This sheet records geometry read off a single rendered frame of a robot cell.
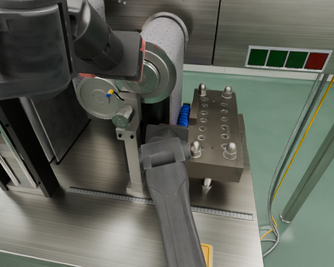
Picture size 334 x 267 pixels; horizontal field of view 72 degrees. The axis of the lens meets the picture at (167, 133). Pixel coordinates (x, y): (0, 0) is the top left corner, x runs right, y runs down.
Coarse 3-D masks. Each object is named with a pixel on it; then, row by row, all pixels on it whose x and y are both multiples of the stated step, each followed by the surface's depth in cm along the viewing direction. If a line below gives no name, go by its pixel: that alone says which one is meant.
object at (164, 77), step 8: (144, 56) 48; (152, 56) 48; (160, 64) 48; (160, 72) 50; (168, 72) 50; (120, 80) 53; (160, 80) 51; (168, 80) 51; (128, 88) 54; (160, 88) 52; (144, 96) 54; (152, 96) 54
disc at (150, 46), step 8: (152, 48) 47; (160, 48) 47; (160, 56) 48; (168, 56) 47; (168, 64) 49; (176, 72) 50; (176, 80) 51; (120, 88) 54; (168, 88) 52; (160, 96) 54
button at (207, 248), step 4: (204, 244) 55; (208, 244) 55; (204, 248) 54; (208, 248) 54; (204, 252) 53; (208, 252) 53; (204, 256) 53; (208, 256) 53; (208, 260) 52; (208, 264) 51
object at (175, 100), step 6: (180, 72) 67; (180, 78) 69; (180, 84) 71; (174, 90) 58; (180, 90) 73; (174, 96) 60; (180, 96) 76; (174, 102) 61; (180, 102) 78; (174, 108) 63; (180, 108) 81; (174, 114) 65; (174, 120) 66
